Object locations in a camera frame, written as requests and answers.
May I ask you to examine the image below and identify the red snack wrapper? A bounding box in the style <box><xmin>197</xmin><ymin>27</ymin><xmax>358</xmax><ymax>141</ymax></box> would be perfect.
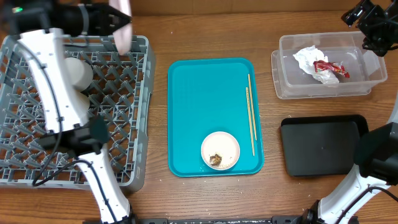
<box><xmin>313</xmin><ymin>60</ymin><xmax>350</xmax><ymax>78</ymax></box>

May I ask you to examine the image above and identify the white round plate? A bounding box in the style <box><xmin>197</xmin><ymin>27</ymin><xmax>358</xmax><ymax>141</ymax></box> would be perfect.
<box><xmin>108</xmin><ymin>0</ymin><xmax>134</xmax><ymax>56</ymax></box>

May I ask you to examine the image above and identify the black tray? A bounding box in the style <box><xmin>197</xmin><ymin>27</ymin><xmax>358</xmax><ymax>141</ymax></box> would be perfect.
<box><xmin>280</xmin><ymin>114</ymin><xmax>369</xmax><ymax>177</ymax></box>

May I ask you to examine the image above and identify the clear plastic bin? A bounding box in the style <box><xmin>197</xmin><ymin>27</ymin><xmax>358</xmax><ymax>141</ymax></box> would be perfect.
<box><xmin>278</xmin><ymin>31</ymin><xmax>387</xmax><ymax>86</ymax></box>

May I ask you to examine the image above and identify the grey dish rack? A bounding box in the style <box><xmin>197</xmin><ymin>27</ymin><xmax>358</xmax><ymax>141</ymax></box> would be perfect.
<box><xmin>1</xmin><ymin>35</ymin><xmax>155</xmax><ymax>192</ymax></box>

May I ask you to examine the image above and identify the teal plastic tray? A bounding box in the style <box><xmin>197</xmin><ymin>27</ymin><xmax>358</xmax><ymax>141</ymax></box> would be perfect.
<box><xmin>167</xmin><ymin>58</ymin><xmax>264</xmax><ymax>177</ymax></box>

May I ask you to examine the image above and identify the pale green bowl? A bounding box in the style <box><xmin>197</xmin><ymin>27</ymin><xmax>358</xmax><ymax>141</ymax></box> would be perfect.
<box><xmin>65</xmin><ymin>57</ymin><xmax>93</xmax><ymax>91</ymax></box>

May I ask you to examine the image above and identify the white cup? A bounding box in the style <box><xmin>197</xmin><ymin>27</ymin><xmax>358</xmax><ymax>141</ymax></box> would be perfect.
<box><xmin>76</xmin><ymin>91</ymin><xmax>90</xmax><ymax>113</ymax></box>

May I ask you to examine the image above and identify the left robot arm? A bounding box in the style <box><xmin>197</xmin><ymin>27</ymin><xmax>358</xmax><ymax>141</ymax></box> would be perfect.
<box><xmin>2</xmin><ymin>0</ymin><xmax>136</xmax><ymax>223</ymax></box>

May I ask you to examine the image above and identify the brown food scrap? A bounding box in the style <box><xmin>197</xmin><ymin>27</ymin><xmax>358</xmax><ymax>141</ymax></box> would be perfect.
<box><xmin>210</xmin><ymin>154</ymin><xmax>222</xmax><ymax>166</ymax></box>

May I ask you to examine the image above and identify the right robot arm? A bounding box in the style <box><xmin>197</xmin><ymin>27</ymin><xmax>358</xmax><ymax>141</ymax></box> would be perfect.
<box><xmin>293</xmin><ymin>0</ymin><xmax>397</xmax><ymax>224</ymax></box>

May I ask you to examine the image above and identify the pink bowl with scraps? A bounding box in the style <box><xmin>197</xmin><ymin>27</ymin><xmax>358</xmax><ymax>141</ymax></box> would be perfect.
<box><xmin>201</xmin><ymin>131</ymin><xmax>240</xmax><ymax>171</ymax></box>

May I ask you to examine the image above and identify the white napkin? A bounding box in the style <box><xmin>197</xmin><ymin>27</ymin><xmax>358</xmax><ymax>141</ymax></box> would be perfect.
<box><xmin>293</xmin><ymin>45</ymin><xmax>339</xmax><ymax>84</ymax></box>

